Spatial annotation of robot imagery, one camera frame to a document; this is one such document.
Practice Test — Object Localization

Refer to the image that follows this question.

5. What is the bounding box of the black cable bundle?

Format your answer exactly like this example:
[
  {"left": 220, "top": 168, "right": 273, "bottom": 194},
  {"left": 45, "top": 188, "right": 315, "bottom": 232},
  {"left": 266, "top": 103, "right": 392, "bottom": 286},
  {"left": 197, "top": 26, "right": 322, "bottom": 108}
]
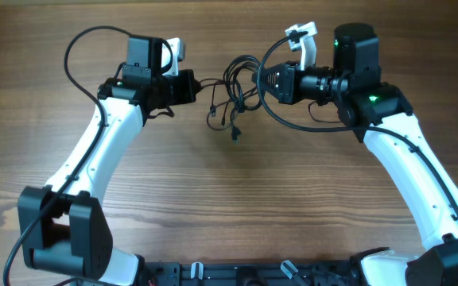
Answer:
[{"left": 196, "top": 54, "right": 264, "bottom": 145}]

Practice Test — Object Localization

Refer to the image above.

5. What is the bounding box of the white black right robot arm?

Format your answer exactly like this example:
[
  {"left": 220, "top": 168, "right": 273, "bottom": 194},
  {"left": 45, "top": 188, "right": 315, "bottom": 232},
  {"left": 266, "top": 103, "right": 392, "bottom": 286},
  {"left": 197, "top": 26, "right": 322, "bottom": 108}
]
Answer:
[{"left": 253, "top": 22, "right": 458, "bottom": 285}]

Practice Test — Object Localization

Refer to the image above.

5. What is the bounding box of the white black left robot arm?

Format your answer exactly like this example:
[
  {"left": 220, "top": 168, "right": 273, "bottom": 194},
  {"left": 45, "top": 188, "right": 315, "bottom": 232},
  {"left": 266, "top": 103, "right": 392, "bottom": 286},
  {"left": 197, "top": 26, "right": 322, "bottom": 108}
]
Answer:
[{"left": 15, "top": 35, "right": 200, "bottom": 285}]

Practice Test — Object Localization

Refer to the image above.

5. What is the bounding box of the black left camera cable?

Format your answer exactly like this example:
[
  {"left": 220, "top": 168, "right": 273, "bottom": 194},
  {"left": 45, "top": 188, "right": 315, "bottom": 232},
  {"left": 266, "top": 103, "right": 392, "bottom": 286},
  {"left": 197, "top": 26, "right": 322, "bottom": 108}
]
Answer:
[{"left": 2, "top": 25, "right": 174, "bottom": 286}]

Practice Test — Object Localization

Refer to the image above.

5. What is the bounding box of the black camera cable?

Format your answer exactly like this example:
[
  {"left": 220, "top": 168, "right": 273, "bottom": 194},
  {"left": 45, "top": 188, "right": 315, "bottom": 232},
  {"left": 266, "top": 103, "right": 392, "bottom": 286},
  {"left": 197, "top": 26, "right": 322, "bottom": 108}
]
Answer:
[
  {"left": 255, "top": 30, "right": 458, "bottom": 271},
  {"left": 2, "top": 25, "right": 174, "bottom": 286}
]

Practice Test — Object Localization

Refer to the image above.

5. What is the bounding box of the black right camera cable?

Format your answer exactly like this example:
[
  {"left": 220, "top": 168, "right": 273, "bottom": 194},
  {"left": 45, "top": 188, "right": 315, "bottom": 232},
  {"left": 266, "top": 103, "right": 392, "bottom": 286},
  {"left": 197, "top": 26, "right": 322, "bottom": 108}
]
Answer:
[{"left": 255, "top": 30, "right": 458, "bottom": 271}]

